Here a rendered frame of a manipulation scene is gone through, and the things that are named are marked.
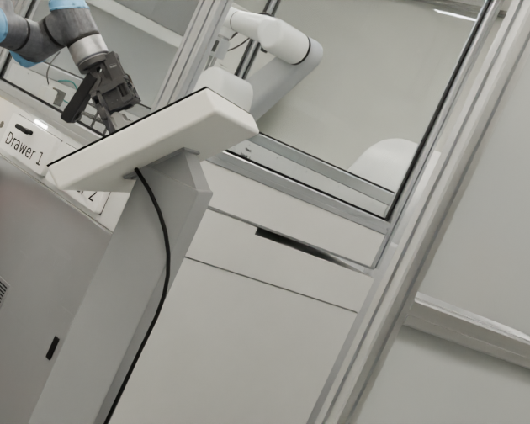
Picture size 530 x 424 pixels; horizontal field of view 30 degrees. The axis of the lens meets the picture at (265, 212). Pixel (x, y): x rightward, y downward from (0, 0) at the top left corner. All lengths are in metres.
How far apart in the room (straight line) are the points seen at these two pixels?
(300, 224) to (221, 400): 0.55
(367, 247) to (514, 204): 1.52
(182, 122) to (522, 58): 0.59
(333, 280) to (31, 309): 0.89
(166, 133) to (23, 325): 1.11
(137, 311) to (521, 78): 0.85
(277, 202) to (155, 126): 1.06
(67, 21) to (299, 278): 1.11
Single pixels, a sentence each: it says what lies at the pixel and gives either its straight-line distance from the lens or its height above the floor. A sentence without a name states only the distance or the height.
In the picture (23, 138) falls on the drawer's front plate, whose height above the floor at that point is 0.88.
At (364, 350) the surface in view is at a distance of 1.42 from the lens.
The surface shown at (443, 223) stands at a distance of 1.42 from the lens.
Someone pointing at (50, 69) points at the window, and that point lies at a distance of 3.01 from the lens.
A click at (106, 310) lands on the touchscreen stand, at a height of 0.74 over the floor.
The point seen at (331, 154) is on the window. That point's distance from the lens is 2.82.
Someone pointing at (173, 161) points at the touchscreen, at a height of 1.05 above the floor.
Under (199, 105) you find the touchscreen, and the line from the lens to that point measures 1.70.
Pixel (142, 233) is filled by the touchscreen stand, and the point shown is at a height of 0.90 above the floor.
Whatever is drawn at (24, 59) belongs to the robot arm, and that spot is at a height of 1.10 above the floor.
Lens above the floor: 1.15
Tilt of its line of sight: 4 degrees down
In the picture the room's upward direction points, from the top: 25 degrees clockwise
